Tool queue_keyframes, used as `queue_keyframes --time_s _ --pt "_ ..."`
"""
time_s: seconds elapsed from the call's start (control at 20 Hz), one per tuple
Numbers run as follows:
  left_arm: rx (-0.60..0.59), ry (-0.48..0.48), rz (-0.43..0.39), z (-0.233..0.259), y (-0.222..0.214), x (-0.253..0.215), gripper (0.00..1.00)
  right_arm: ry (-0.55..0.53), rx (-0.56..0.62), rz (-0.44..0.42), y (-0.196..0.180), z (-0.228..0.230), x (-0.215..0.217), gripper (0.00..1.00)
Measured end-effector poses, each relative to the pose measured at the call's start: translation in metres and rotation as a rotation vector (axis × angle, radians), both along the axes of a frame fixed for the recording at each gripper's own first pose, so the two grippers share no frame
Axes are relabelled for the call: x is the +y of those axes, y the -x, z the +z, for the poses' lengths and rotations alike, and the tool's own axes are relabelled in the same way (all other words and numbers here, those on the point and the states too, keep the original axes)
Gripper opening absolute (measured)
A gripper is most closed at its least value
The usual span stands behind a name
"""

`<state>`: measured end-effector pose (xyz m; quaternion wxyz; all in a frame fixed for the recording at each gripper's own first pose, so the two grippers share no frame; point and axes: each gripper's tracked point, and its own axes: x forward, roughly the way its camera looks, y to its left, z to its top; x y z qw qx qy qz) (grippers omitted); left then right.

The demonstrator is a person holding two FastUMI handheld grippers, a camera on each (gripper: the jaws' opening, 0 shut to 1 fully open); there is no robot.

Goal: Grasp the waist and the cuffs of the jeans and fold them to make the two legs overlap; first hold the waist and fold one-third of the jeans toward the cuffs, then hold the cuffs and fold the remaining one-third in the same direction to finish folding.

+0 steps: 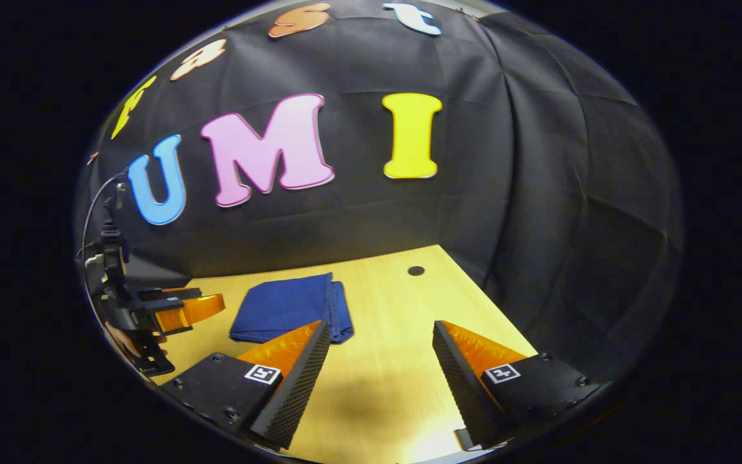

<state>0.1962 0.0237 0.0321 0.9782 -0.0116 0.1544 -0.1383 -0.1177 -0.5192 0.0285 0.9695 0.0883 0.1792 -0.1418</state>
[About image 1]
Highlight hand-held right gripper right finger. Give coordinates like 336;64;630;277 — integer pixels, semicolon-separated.
432;320;605;452

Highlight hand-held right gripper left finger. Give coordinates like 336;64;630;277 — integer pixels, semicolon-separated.
160;320;332;450

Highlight blue jeans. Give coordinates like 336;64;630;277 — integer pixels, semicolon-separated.
229;273;354;344

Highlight black backdrop cloth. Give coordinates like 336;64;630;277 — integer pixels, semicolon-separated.
75;0;685;387

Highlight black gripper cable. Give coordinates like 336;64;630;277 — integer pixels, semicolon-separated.
80;169;129;260

